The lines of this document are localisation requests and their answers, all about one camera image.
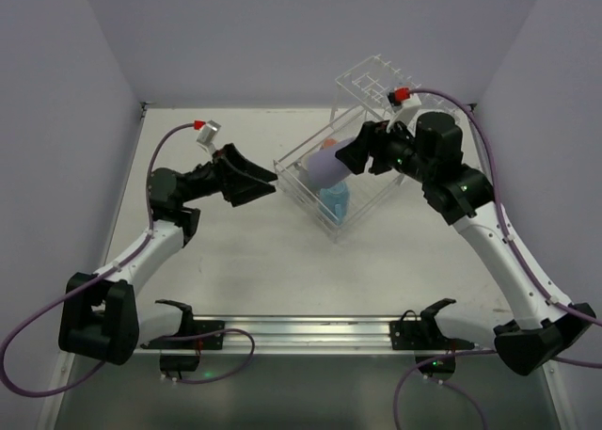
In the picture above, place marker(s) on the pale grey footed cup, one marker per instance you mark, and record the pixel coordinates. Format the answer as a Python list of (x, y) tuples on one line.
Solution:
[(302, 173)]

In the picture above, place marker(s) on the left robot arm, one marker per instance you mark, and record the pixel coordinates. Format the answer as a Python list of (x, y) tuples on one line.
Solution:
[(100, 318)]

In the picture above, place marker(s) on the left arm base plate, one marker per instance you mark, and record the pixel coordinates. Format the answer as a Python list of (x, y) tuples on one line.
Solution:
[(170, 324)]

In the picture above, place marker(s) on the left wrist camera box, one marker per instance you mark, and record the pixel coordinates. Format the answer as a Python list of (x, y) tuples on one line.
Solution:
[(207, 133)]

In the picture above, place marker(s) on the light blue mug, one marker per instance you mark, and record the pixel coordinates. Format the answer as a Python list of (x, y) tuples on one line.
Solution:
[(334, 202)]

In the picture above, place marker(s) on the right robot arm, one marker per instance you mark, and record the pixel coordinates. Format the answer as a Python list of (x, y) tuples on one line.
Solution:
[(545, 320)]

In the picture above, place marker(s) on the aluminium mounting rail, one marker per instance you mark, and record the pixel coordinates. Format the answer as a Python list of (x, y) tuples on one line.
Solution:
[(349, 332)]

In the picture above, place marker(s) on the lavender tall cup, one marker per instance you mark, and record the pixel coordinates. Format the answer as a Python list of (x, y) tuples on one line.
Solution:
[(325, 170)]

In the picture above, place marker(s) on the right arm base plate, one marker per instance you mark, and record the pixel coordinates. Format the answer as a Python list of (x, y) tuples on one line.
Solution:
[(420, 332)]

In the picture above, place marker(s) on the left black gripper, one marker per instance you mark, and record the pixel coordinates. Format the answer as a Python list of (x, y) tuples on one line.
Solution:
[(225, 174)]

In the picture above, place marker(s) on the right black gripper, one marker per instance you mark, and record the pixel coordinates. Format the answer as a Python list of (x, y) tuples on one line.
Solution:
[(372, 144)]

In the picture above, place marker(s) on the coral orange mug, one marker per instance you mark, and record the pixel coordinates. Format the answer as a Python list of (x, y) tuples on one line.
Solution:
[(329, 143)]

